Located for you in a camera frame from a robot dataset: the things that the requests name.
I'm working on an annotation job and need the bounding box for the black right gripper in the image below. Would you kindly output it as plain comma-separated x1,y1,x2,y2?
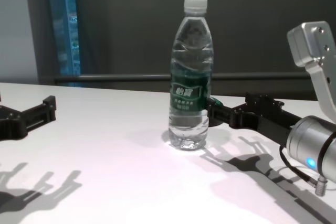
207,92,302,147

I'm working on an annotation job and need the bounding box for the green YES button black base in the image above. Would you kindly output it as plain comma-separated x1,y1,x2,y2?
208,97,224,126

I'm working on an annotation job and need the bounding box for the clear water bottle green label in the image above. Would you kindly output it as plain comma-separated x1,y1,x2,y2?
167,0,213,151

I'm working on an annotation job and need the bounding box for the grey handrail bar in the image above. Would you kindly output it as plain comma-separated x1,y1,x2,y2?
54,73,313,83

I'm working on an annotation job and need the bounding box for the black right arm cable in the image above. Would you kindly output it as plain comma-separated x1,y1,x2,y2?
279,145,329,197

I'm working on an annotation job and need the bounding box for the blue glass window strip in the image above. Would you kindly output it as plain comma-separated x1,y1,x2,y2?
48,0,82,76

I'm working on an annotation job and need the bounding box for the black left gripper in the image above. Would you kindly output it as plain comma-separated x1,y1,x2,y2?
0,95,57,142

